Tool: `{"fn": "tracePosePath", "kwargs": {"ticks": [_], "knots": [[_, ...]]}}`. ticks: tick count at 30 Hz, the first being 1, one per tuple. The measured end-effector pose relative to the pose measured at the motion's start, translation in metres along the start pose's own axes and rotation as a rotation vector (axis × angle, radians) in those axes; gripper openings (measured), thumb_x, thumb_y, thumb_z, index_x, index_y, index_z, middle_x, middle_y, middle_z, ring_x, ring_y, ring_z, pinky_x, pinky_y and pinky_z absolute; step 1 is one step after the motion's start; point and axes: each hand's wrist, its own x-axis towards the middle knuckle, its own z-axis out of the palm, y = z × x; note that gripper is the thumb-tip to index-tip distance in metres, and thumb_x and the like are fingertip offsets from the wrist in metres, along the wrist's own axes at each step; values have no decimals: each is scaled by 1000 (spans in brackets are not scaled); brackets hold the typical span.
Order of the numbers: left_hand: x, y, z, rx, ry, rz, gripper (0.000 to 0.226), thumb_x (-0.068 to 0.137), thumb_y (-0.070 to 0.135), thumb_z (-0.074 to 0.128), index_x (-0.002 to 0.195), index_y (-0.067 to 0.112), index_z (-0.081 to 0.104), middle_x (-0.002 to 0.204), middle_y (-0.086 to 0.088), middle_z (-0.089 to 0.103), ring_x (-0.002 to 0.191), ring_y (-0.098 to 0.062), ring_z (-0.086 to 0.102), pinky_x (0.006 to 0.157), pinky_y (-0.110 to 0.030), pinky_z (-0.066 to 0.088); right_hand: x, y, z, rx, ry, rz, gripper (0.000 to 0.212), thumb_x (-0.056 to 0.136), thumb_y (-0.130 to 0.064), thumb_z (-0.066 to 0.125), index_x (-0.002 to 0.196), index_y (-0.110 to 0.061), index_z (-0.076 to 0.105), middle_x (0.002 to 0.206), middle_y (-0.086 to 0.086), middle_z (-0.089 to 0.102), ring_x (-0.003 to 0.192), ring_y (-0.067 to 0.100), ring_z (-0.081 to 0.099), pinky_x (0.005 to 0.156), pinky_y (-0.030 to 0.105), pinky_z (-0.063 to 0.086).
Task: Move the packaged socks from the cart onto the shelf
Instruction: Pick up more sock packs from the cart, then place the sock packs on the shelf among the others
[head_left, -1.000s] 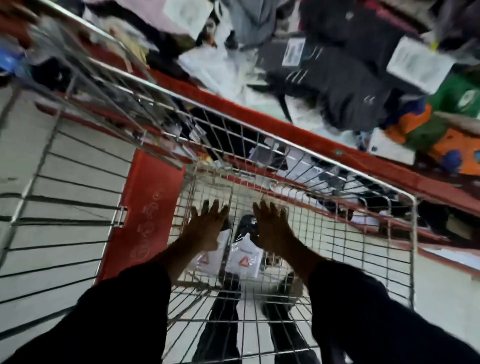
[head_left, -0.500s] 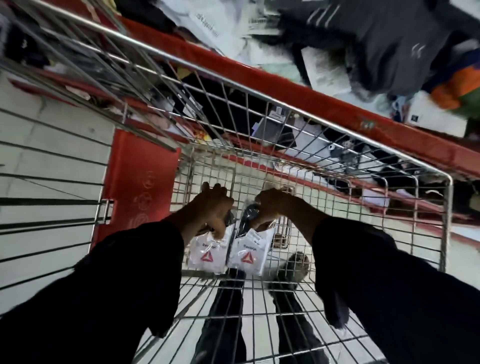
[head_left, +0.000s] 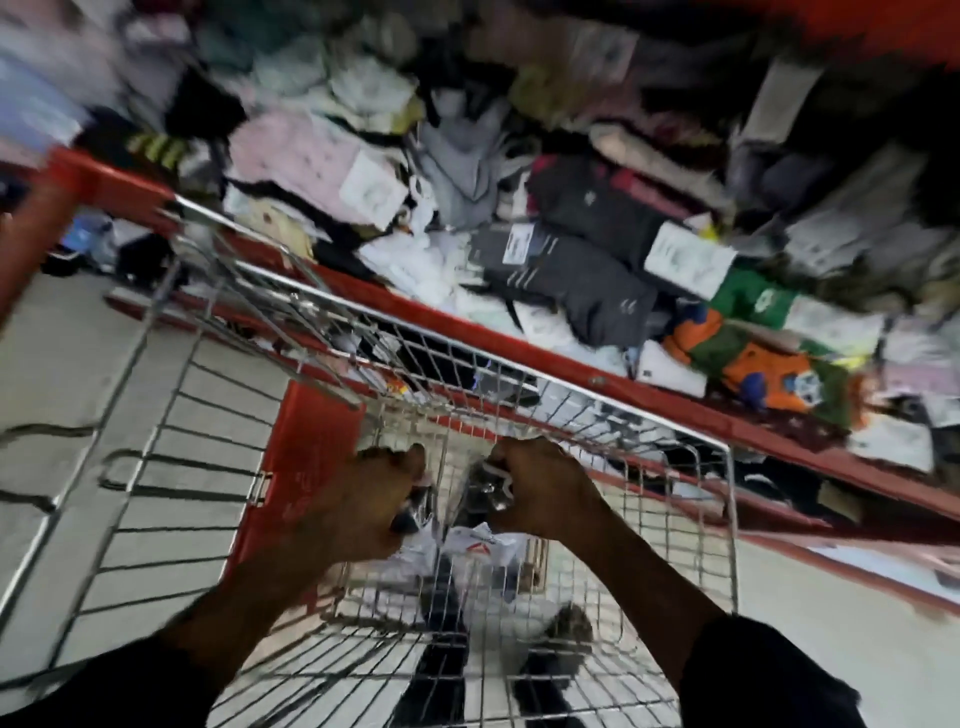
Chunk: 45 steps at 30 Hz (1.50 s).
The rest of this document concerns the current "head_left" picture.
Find person's left hand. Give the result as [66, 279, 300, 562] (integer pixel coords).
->
[294, 443, 432, 565]

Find person's right hand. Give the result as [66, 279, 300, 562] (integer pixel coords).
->
[486, 435, 612, 543]

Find black sock pack white label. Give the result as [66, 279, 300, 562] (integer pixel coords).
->
[390, 460, 528, 573]

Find person's right forearm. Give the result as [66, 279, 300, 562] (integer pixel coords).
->
[556, 507, 727, 692]

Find person's left forearm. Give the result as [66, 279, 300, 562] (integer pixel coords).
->
[159, 525, 348, 680]

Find red plastic cart seat flap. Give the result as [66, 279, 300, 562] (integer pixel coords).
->
[223, 381, 369, 610]

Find red metal display bin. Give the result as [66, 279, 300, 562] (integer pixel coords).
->
[0, 0, 960, 618]

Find black and white clothing packets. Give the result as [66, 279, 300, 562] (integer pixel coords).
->
[378, 556, 595, 728]

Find pile of packed clothing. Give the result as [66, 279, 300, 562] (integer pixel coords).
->
[0, 0, 960, 475]

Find person's black shirt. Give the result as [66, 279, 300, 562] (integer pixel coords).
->
[0, 613, 870, 728]

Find blue packet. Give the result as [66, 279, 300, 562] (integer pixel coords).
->
[58, 212, 115, 258]

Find metal wire shopping cart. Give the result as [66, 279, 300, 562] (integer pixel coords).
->
[0, 193, 741, 728]

